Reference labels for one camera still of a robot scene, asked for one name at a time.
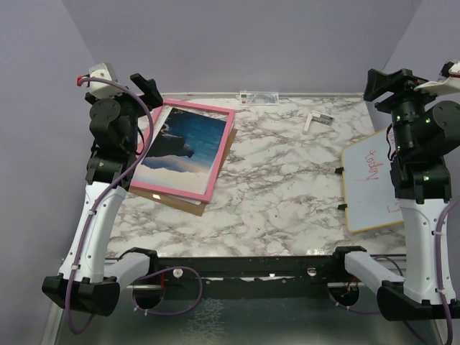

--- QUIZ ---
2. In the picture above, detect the blue landscape photo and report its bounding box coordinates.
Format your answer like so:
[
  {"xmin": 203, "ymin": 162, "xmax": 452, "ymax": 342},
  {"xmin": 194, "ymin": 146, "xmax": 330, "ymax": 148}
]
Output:
[{"xmin": 136, "ymin": 107, "xmax": 226, "ymax": 193}]

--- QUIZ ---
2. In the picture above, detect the pink picture frame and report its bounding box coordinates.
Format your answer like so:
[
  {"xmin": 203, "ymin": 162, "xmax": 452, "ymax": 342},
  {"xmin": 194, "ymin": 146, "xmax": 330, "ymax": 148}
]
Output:
[{"xmin": 130, "ymin": 100, "xmax": 235, "ymax": 203}]

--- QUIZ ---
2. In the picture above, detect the brown cardboard backing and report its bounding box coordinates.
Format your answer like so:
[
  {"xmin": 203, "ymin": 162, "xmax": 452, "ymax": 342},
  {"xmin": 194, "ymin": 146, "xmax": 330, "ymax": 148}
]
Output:
[{"xmin": 134, "ymin": 129, "xmax": 239, "ymax": 217}]

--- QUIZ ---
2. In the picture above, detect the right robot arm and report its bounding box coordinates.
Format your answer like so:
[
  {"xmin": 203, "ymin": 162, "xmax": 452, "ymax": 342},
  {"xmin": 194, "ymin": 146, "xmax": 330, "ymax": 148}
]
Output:
[{"xmin": 147, "ymin": 69, "xmax": 459, "ymax": 321}]

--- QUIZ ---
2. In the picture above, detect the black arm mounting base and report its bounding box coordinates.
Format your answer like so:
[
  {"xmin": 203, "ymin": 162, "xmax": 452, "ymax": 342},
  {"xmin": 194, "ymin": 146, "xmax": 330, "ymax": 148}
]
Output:
[{"xmin": 133, "ymin": 246, "xmax": 363, "ymax": 305}]

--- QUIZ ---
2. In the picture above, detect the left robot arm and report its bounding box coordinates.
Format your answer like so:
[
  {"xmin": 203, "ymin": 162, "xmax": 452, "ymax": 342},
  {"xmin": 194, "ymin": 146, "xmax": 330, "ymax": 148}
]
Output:
[{"xmin": 42, "ymin": 65, "xmax": 363, "ymax": 316}]

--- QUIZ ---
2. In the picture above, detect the white marker eraser piece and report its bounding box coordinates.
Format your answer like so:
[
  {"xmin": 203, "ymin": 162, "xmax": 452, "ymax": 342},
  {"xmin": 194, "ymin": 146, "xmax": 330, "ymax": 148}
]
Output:
[{"xmin": 303, "ymin": 111, "xmax": 334, "ymax": 134}]

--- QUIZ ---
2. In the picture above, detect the small label card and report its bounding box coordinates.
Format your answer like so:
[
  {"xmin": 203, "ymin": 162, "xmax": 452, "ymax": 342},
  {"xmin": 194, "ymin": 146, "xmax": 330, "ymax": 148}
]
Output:
[{"xmin": 237, "ymin": 91, "xmax": 279, "ymax": 106}]

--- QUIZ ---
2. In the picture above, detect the yellow rimmed whiteboard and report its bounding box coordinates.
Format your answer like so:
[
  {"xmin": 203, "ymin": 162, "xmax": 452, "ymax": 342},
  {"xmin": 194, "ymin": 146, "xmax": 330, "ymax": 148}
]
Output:
[{"xmin": 341, "ymin": 129, "xmax": 403, "ymax": 233}]

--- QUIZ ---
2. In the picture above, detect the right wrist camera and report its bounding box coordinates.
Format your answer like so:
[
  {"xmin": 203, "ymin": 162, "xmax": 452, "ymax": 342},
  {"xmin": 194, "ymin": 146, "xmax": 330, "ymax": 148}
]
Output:
[{"xmin": 415, "ymin": 60, "xmax": 460, "ymax": 96}]

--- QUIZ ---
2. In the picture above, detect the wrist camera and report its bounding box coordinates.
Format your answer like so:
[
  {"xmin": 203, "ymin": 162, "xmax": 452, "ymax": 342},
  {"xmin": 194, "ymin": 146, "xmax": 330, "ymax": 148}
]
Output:
[
  {"xmin": 77, "ymin": 63, "xmax": 121, "ymax": 99},
  {"xmin": 415, "ymin": 60, "xmax": 460, "ymax": 96}
]

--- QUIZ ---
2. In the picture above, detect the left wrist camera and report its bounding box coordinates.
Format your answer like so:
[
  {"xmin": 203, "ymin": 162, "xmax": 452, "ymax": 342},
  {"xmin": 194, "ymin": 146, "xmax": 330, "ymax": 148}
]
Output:
[{"xmin": 77, "ymin": 63, "xmax": 121, "ymax": 99}]

